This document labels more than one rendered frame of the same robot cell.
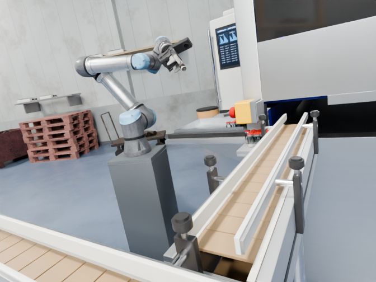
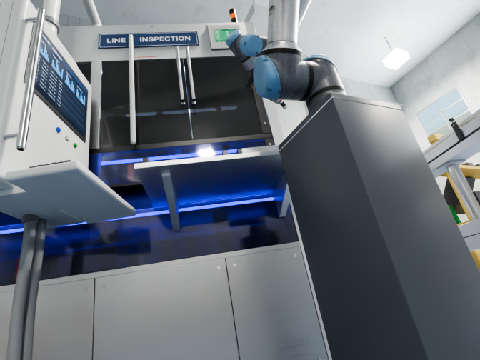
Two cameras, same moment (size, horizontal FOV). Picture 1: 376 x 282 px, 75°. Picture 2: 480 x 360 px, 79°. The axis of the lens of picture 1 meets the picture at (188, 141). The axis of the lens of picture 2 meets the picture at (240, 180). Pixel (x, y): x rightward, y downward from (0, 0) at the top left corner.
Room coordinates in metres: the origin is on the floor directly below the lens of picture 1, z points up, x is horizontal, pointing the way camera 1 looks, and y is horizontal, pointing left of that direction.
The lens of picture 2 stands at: (2.05, 0.62, 0.36)
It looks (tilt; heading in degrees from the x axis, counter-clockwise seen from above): 23 degrees up; 227
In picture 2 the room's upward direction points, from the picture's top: 10 degrees counter-clockwise
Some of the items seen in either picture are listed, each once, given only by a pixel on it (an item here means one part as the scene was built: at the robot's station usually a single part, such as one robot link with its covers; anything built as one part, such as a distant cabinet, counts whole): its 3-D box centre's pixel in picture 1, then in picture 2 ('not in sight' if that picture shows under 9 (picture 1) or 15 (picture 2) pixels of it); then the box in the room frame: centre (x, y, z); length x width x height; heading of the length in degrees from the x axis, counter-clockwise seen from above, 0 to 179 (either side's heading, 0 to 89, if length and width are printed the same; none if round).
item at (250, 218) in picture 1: (276, 163); not in sight; (0.51, -0.18, 0.92); 0.69 x 0.15 x 0.16; 148
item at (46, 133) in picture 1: (61, 135); not in sight; (5.33, 2.68, 0.44); 1.23 x 0.84 x 0.87; 75
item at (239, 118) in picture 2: not in sight; (225, 94); (1.11, -0.38, 1.51); 0.43 x 0.01 x 0.59; 148
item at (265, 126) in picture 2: not in sight; (260, 106); (0.96, -0.27, 1.40); 0.05 x 0.01 x 0.80; 148
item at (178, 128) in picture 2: not in sight; (145, 100); (1.50, -0.63, 1.51); 0.47 x 0.01 x 0.59; 148
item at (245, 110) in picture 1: (248, 111); not in sight; (0.83, -0.22, 1.00); 0.08 x 0.07 x 0.07; 58
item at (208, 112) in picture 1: (210, 125); not in sight; (4.27, -0.43, 0.31); 0.39 x 0.39 x 0.63
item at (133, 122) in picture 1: (132, 123); (317, 81); (1.34, 0.28, 0.96); 0.13 x 0.12 x 0.14; 158
